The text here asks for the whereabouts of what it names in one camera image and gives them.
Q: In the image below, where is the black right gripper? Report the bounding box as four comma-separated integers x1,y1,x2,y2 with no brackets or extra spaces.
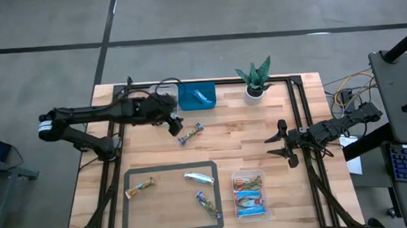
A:
263,117,314,170

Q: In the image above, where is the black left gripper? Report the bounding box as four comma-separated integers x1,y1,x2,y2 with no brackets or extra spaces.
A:
130,91,185,139

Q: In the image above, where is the purple granola bar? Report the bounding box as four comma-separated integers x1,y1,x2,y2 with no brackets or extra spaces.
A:
195,190,223,222
176,122,206,146

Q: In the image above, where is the green and brown granola bar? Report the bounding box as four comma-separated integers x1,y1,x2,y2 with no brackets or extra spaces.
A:
191,88,214,105

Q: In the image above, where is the silver granola bar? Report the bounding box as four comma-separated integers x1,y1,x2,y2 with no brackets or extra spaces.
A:
184,171,217,188

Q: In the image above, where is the orange and blue granola bar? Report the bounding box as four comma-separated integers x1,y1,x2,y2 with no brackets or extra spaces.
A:
124,176,158,200

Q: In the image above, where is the blue plastic bin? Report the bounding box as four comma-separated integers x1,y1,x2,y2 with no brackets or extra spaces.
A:
176,81,218,112

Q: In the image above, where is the potted plant in white pot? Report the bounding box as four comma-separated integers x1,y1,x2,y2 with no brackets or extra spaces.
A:
234,55,275,107

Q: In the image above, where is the white paper sheet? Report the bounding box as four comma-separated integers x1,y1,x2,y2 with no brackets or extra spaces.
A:
339,133,364,176

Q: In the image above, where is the black power adapter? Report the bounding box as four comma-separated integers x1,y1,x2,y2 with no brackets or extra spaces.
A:
340,89,358,114

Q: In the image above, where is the black support beam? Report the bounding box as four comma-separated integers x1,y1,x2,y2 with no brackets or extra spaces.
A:
341,123,395,162

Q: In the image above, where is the grey bordered table mat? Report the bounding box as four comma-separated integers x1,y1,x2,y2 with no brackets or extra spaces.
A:
118,160,226,228

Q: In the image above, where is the grey equipment cart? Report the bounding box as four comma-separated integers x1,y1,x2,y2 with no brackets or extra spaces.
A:
367,49,407,228

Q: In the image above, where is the black pole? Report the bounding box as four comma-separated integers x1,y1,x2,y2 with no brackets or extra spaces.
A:
382,24,407,65

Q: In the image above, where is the grey metal stand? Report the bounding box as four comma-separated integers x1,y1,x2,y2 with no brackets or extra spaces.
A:
0,155,43,228

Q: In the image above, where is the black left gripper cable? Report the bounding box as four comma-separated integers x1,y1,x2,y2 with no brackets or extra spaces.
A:
152,76,184,96

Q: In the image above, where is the black aluminium table frame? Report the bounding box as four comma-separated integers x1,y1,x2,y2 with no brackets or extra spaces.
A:
57,63,367,228

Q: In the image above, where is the yellow cable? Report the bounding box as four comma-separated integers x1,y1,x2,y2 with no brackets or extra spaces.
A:
332,70,377,108

